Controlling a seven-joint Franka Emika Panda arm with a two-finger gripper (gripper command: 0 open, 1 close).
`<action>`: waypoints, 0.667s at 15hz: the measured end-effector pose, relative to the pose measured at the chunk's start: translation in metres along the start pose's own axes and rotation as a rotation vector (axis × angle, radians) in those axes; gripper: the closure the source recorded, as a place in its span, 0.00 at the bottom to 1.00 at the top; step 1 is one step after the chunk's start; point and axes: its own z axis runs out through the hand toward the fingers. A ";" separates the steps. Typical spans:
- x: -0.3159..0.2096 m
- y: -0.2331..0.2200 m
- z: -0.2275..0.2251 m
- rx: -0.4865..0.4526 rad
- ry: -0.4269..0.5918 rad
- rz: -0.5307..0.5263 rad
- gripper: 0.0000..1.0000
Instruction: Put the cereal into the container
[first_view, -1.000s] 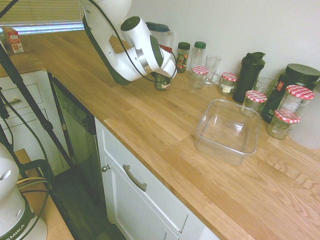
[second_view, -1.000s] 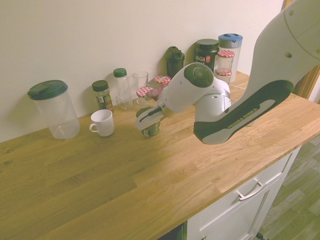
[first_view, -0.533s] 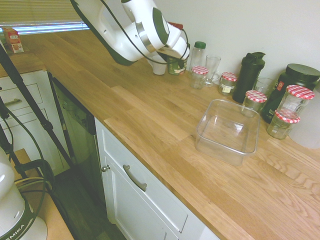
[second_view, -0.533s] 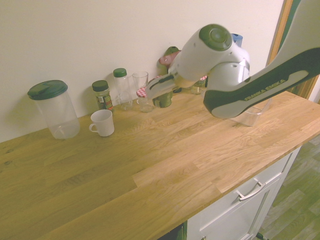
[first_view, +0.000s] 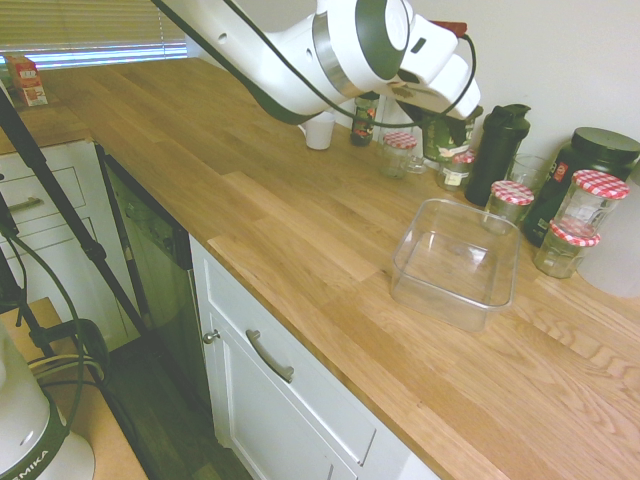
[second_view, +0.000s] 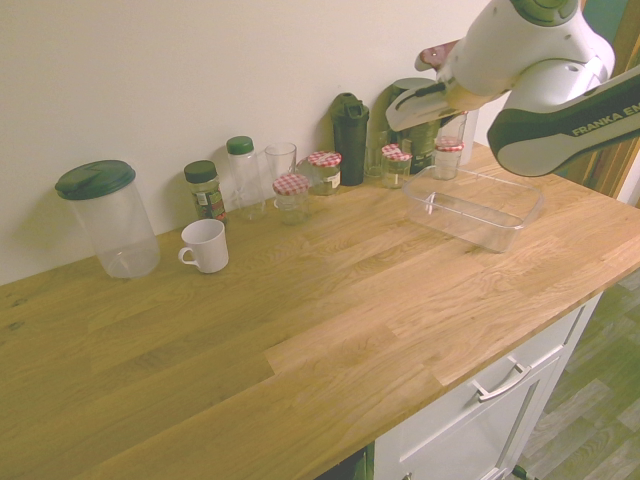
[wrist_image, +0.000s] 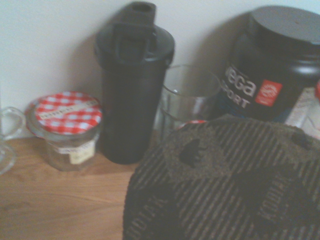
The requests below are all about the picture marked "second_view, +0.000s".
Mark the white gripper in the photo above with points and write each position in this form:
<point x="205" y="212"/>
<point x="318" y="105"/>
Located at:
<point x="420" y="111"/>

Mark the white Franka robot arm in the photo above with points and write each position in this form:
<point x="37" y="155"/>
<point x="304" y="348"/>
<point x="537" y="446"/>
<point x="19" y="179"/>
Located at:
<point x="540" y="75"/>

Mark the clear rectangular plastic container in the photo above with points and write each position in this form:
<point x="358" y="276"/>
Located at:
<point x="475" y="210"/>

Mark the translucent white plastic jug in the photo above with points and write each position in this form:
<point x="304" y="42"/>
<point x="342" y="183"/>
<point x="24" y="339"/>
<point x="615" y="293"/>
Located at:
<point x="471" y="137"/>

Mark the large dark green canister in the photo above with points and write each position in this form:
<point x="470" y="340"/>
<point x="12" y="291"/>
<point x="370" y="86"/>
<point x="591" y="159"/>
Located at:
<point x="422" y="147"/>

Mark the empty jar red checkered lid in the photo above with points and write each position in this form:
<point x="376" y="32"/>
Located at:
<point x="447" y="160"/>
<point x="291" y="197"/>
<point x="396" y="167"/>

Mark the ribbed clear drinking glass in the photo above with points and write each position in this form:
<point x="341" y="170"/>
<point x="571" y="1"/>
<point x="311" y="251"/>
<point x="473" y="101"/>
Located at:
<point x="376" y="155"/>

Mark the dark green shaker bottle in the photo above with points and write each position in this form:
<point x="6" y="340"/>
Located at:
<point x="351" y="145"/>

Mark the filled jar red checkered lid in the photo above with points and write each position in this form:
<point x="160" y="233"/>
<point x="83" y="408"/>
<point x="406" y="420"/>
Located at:
<point x="325" y="175"/>

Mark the tall clear drinking glass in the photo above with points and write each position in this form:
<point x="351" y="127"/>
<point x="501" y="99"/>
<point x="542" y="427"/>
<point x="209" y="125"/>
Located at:
<point x="281" y="160"/>

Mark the clear bottle green cap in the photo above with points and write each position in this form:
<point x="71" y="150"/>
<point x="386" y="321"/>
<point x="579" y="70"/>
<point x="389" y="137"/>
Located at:
<point x="246" y="180"/>

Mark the spice jar dark lid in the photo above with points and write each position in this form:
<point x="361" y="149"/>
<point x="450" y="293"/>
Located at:
<point x="205" y="192"/>

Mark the white ceramic mug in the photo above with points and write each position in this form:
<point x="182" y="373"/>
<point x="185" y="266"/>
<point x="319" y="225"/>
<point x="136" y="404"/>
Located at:
<point x="207" y="247"/>

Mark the large clear canister green lid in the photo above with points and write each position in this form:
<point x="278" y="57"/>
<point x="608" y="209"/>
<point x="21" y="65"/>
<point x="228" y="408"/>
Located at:
<point x="112" y="220"/>

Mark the reddish brown wall hook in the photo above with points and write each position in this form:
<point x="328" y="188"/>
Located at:
<point x="434" y="55"/>

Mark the wooden door frame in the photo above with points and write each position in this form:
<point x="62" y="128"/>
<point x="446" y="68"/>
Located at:
<point x="627" y="125"/>

